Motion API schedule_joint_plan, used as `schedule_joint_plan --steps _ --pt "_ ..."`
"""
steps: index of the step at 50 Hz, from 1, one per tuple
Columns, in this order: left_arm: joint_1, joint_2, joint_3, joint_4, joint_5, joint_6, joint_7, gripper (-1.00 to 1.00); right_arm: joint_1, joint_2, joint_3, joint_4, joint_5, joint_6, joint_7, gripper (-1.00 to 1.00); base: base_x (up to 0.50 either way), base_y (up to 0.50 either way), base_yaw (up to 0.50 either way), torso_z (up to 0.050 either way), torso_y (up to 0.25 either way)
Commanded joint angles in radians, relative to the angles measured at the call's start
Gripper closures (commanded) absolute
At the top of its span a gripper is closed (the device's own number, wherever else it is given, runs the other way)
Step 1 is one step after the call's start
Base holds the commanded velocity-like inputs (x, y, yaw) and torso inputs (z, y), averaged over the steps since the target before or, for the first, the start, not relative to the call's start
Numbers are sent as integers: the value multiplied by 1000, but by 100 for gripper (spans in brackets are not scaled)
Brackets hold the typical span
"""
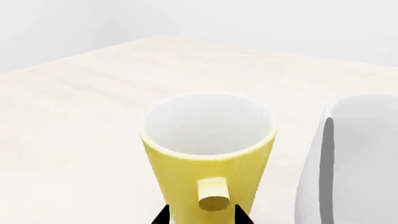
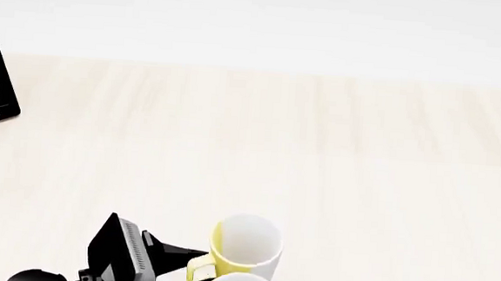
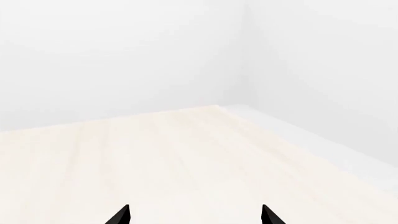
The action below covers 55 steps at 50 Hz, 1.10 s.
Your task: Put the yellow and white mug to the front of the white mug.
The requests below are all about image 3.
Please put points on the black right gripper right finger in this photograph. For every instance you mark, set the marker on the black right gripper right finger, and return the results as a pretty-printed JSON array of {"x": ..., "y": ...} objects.
[{"x": 270, "y": 217}]

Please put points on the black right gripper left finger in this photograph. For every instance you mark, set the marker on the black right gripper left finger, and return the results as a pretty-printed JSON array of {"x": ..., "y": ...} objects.
[{"x": 122, "y": 217}]

